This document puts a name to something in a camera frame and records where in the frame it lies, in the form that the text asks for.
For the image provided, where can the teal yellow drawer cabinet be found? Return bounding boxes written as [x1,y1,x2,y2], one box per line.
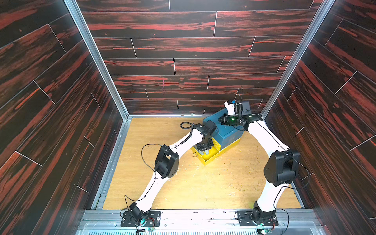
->
[203,108,243,155]

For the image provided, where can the yellow bottom drawer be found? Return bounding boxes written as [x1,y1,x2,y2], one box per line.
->
[191,145,221,165]

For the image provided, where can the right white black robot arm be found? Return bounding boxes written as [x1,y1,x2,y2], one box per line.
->
[219,114,302,226]

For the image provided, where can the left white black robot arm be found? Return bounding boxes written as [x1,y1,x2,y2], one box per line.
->
[125,121,217,226]

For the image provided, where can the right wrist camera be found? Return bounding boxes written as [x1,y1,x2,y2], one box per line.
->
[224,100,252,118]

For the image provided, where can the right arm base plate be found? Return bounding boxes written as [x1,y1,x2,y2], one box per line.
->
[235,209,279,227]

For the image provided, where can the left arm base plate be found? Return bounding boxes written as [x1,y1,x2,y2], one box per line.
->
[120,211,161,228]

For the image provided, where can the aluminium front rail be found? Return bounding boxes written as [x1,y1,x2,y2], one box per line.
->
[76,209,328,235]

